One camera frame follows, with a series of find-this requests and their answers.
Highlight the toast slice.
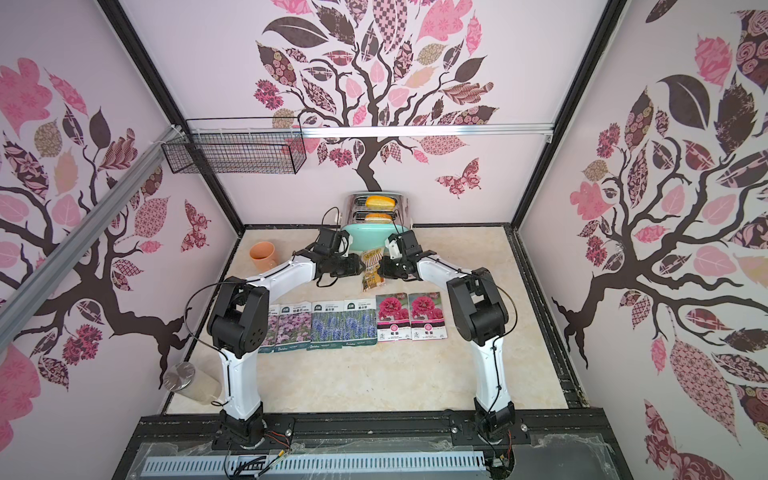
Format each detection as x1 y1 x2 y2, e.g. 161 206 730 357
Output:
364 212 393 224
365 195 397 211

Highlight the toast slice rear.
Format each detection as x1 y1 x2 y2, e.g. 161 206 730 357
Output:
365 195 397 211

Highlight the toast slice front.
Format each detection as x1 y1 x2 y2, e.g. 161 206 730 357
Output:
364 212 393 224

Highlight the black wire basket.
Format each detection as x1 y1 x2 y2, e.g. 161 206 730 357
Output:
162 114 308 175

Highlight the pink hollyhock seed packet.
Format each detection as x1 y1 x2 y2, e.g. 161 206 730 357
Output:
376 293 412 343

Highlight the mint green toaster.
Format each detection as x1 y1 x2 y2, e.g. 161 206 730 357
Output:
341 192 412 251

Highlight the aluminium rail left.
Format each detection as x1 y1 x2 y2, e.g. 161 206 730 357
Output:
1 125 182 348

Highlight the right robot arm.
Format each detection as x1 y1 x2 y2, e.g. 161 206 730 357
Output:
379 230 516 443

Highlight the aluminium rail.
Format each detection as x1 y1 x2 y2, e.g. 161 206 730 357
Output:
1 125 182 348
301 123 554 138

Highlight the aluminium rail back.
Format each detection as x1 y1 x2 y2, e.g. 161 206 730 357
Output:
301 123 554 138

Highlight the white cable duct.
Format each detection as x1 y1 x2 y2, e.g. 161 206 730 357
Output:
138 451 486 479

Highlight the black base frame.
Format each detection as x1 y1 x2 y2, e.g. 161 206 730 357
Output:
114 408 631 479

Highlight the lavender seed packet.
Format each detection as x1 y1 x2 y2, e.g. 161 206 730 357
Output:
342 298 378 347
308 301 345 350

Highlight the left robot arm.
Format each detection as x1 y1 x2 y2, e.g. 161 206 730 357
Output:
206 227 365 448

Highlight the pink cosmos seed packet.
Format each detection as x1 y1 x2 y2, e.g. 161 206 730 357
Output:
274 302 312 352

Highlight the orange mug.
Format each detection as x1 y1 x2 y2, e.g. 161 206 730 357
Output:
249 241 278 273

